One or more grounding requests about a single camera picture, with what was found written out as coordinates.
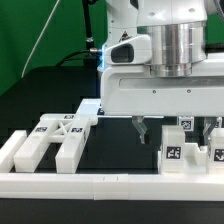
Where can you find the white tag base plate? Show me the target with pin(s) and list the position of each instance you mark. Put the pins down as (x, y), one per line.
(93, 107)

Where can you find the black camera pole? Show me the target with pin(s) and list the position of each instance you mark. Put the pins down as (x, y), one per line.
(89, 37)

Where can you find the white left fence bar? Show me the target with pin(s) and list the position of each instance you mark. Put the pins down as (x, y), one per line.
(9, 149)

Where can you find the white chair back frame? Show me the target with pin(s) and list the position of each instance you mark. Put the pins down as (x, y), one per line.
(70, 131)

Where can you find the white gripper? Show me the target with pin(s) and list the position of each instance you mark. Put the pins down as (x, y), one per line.
(128, 87)

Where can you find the white chair seat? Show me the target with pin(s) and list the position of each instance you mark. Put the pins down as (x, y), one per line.
(194, 157)

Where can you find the white chair nut cube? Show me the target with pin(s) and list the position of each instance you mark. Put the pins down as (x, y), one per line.
(218, 123)
(187, 123)

